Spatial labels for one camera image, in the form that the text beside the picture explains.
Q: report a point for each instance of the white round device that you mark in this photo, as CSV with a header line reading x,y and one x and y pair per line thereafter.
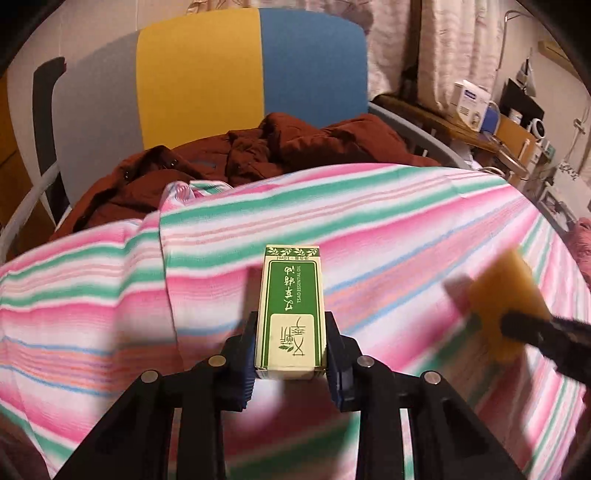
x,y
538,129

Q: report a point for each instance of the white blue carton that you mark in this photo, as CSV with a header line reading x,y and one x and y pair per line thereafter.
x,y
468,101

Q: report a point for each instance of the grey yellow blue chair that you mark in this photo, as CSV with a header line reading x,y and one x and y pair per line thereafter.
x,y
198,74

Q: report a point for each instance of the striped pink green tablecloth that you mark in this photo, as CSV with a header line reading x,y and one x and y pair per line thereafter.
x,y
392,221

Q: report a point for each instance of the dark red jacket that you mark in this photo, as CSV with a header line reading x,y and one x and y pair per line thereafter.
x,y
300,143

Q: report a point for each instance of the wooden shelf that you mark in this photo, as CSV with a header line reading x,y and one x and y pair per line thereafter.
x,y
443,124

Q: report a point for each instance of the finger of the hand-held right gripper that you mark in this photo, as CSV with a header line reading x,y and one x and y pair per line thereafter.
x,y
554,339

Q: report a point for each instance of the wooden drawer unit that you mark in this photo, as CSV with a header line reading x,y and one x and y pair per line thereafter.
x,y
512,138

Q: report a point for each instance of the patterned beige curtain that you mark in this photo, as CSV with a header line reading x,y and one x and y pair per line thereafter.
x,y
443,46

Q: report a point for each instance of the wooden cabinet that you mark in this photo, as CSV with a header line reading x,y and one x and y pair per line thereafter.
x,y
9,138

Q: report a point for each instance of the black rolled mat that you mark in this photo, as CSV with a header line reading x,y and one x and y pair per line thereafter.
x,y
46,115

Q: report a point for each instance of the blue jug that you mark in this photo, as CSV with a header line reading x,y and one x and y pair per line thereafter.
x,y
490,120

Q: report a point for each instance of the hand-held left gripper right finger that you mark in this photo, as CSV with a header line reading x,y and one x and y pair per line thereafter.
x,y
336,383

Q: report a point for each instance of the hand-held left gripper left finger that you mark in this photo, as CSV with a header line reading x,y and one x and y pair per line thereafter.
x,y
247,383

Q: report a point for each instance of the small green white box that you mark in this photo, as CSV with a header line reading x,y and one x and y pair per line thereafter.
x,y
291,300

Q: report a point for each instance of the black box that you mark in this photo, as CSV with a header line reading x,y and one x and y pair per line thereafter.
x,y
521,101

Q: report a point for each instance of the pink cloth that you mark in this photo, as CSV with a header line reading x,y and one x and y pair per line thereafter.
x,y
581,240

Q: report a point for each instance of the yellow sponge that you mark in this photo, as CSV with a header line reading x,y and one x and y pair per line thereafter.
x,y
503,295

